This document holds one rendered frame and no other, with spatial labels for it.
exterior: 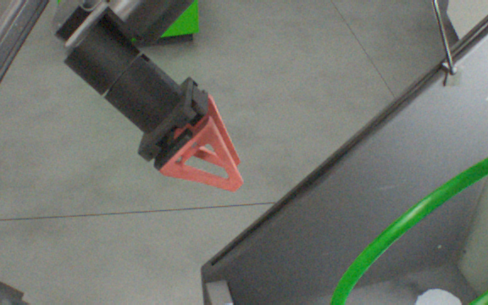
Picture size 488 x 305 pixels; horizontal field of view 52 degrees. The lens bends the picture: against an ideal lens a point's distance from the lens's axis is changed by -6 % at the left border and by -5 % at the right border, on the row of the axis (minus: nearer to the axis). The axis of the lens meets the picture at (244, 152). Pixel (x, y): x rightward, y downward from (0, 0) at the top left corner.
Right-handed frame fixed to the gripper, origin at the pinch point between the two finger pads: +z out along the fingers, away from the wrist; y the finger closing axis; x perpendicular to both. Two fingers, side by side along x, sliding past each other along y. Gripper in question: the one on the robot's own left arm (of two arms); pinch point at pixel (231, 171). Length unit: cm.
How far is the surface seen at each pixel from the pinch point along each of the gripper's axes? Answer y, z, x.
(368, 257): -11.3, 10.5, -5.7
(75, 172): 194, 13, 114
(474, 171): -11.5, 10.8, -17.5
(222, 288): 24.3, 23.1, 24.2
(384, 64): 294, 124, -39
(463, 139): 29, 34, -22
